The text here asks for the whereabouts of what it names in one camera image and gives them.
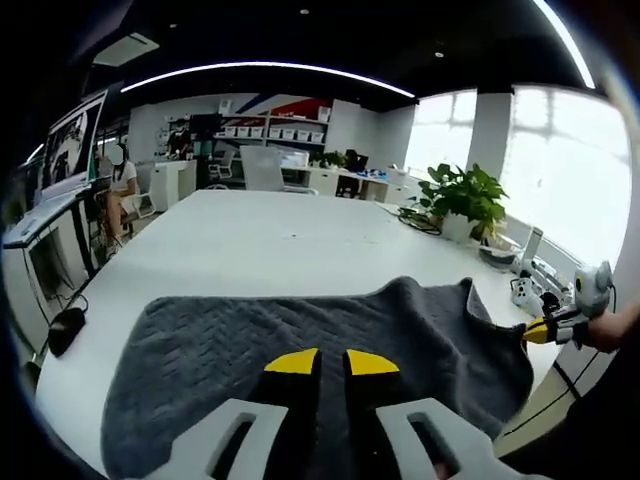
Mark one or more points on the grey towel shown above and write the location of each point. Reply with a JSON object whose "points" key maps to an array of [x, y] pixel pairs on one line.
{"points": [[225, 340]]}

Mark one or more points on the person's right hand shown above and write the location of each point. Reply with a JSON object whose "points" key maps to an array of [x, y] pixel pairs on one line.
{"points": [[612, 332]]}

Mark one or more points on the white upright device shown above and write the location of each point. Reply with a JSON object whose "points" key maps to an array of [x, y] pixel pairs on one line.
{"points": [[531, 245]]}

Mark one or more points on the white rimmed dark tray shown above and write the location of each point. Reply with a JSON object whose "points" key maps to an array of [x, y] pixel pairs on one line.
{"points": [[496, 257]]}

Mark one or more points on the large window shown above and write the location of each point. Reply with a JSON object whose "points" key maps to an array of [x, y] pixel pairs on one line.
{"points": [[550, 170]]}

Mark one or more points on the potted green plant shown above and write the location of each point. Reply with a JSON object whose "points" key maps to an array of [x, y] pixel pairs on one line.
{"points": [[465, 192]]}

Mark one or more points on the black rounded floor object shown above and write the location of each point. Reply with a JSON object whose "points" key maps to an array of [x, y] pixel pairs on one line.
{"points": [[65, 330]]}

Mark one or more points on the black laptop stand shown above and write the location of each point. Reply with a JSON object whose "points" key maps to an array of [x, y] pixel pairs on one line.
{"points": [[82, 235]]}

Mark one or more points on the black office chair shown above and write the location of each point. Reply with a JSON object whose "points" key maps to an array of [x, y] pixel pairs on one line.
{"points": [[356, 162]]}

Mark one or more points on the ceiling light strip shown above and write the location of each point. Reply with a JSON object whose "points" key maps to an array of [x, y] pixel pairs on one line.
{"points": [[565, 40], [260, 64]]}

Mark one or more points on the white cabinet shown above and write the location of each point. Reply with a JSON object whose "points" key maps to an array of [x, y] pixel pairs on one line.
{"points": [[172, 182]]}

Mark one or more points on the white office desk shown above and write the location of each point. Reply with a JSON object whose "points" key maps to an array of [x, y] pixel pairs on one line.
{"points": [[325, 181]]}

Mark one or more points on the small green desk plant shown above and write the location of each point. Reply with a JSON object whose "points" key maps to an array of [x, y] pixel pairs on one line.
{"points": [[330, 159]]}

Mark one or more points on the white office chair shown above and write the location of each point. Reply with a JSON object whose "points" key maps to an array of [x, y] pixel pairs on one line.
{"points": [[262, 167]]}

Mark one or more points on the white shelf with storage bins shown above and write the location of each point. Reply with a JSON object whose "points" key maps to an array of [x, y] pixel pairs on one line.
{"points": [[275, 132]]}

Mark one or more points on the black monitor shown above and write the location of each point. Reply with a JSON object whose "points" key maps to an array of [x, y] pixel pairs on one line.
{"points": [[205, 122]]}

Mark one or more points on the white laptop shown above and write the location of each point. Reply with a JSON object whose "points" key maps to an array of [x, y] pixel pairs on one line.
{"points": [[70, 145]]}

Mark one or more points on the ceiling air conditioner unit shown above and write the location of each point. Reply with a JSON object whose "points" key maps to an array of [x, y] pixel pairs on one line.
{"points": [[125, 50]]}

